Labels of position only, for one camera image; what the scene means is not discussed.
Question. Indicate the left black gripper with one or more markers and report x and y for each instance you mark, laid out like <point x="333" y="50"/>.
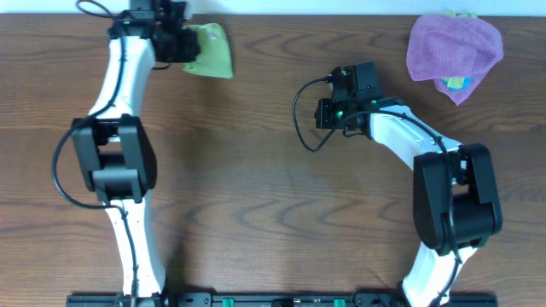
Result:
<point x="188" y="48"/>

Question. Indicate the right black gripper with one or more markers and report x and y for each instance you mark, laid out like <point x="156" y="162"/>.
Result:
<point x="321" y="113"/>

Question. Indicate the green microfiber cloth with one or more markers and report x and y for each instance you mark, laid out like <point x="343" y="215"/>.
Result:
<point x="214" y="59"/>

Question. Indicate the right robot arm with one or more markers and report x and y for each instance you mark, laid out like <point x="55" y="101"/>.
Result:
<point x="456" y="207"/>

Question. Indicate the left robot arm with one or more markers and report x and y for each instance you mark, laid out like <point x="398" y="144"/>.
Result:
<point x="115" y="156"/>

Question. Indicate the purple microfiber cloth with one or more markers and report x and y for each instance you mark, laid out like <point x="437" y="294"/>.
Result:
<point x="453" y="46"/>

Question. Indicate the yellow-green cloth in pile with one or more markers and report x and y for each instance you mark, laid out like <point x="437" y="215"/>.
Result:
<point x="454" y="83"/>

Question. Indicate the blue cloth under pile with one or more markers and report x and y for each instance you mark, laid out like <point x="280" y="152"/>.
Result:
<point x="467" y="83"/>

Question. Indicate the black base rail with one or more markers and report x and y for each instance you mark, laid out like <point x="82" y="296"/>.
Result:
<point x="362" y="299"/>

